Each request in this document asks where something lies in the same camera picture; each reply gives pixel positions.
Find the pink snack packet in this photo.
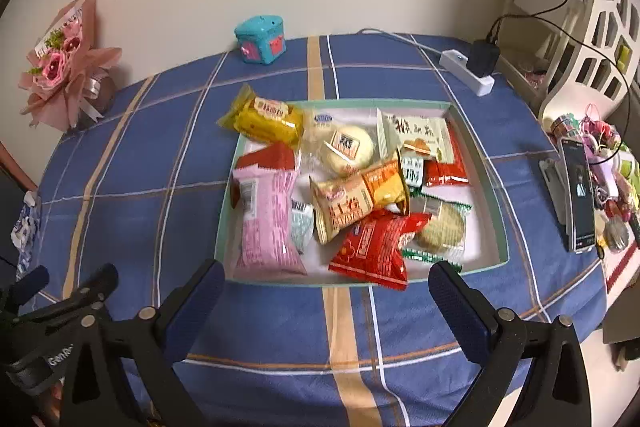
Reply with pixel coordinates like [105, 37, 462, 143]
[233, 165, 307, 275]

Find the round green pastry packet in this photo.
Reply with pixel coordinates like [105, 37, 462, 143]
[401, 191, 472, 273]

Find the red nice snack packet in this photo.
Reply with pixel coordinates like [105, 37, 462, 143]
[329, 209, 432, 291]

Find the long red patterned packet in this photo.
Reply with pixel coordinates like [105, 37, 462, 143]
[422, 120, 471, 188]

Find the dark red white-striped packet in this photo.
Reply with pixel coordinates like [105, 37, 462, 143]
[228, 141, 302, 209]

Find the green mung bean biscuit packet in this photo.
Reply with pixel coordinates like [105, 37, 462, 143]
[400, 148, 425, 188]

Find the white monkey mushroom biscuit packet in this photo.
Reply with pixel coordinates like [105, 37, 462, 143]
[376, 109, 454, 164]

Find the yellow soft bread packet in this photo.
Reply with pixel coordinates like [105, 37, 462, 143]
[217, 83, 305, 148]

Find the clear steamed cake packet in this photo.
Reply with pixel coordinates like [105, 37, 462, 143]
[300, 108, 376, 178]

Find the green white cracker packet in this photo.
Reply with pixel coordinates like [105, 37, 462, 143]
[291, 199, 314, 255]

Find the orange yellow cake packet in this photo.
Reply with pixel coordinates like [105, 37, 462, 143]
[309, 150, 410, 245]

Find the blue white crumpled wrapper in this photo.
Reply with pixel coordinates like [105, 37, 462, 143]
[11, 191, 41, 277]

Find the blue plaid tablecloth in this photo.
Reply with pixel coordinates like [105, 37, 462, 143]
[32, 35, 606, 426]

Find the smartphone on white stand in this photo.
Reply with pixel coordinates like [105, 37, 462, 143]
[539, 136, 596, 254]

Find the pink paper flower bouquet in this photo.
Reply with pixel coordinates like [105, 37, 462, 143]
[18, 0, 122, 132]

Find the colourful toys pile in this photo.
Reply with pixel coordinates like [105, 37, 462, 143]
[550, 105, 639, 257]

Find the white tray with teal rim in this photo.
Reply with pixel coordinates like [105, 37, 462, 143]
[215, 98, 509, 287]

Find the white shelf rack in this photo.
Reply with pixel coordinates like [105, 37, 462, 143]
[498, 0, 639, 127]

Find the white power strip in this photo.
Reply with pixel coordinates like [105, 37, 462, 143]
[439, 50, 495, 98]

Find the black power adapter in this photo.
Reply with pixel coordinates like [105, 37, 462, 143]
[466, 38, 500, 78]

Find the teal toy house box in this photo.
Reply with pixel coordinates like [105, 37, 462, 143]
[234, 15, 286, 65]

